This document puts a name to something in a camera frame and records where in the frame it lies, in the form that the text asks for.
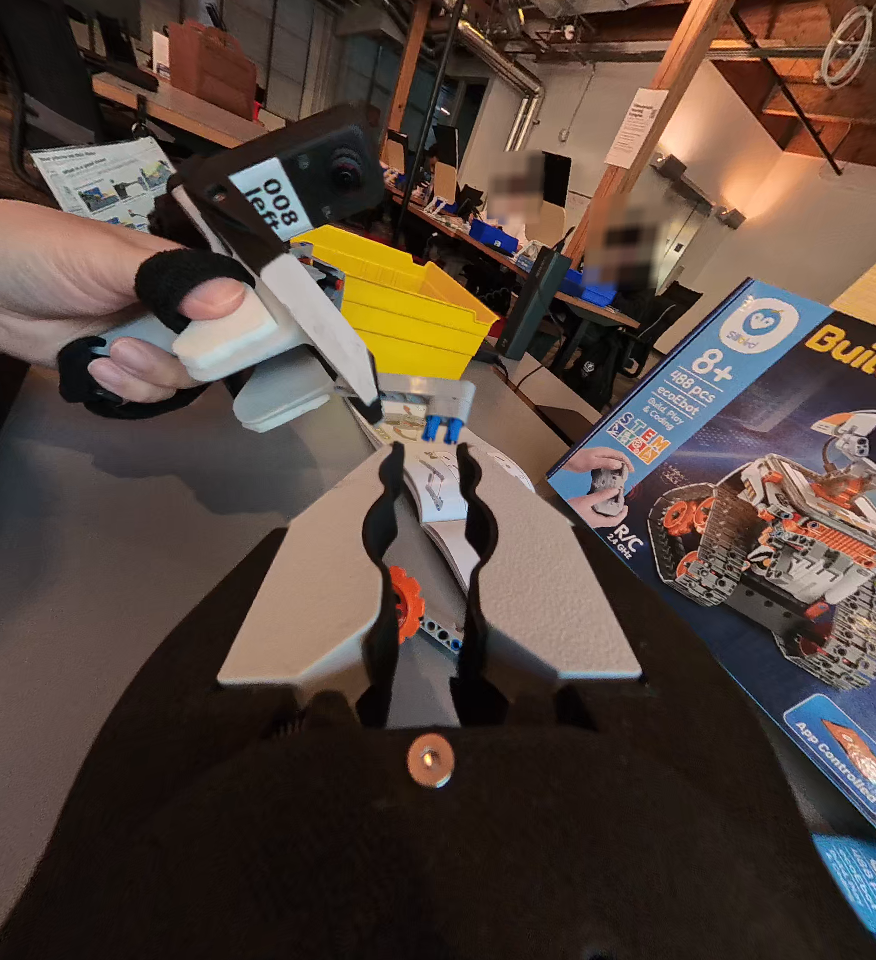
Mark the person's left hand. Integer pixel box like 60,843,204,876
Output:
0,198,251,396

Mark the blue plastic bin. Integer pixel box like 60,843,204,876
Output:
470,219,520,254

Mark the printed paper sheet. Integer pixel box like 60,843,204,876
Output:
29,137,178,226

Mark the black monitor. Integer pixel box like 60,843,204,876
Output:
541,151,574,207

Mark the white cable coil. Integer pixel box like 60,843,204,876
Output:
820,6,875,91

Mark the wooden back table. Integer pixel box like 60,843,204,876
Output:
93,71,289,151

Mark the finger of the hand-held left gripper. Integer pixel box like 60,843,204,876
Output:
258,251,385,425
231,360,345,436

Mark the blue toy robot box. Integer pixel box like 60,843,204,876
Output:
545,277,876,939

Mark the yellow plastic bin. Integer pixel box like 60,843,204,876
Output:
290,223,500,382

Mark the wooden support post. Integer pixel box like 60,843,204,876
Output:
561,0,739,260

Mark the brown bag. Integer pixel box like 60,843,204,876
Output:
168,20,259,121

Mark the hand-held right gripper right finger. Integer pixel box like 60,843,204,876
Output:
453,441,643,727

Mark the grey beam with blue pins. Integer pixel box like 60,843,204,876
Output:
378,375,478,445

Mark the open instruction booklet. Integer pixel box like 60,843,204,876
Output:
344,397,538,594

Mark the grey beam with orange wheel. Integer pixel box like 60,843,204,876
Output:
387,564,467,661

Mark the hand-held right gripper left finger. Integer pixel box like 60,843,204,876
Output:
216,441,409,729

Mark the white paper notice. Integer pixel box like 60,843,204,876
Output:
604,88,668,170

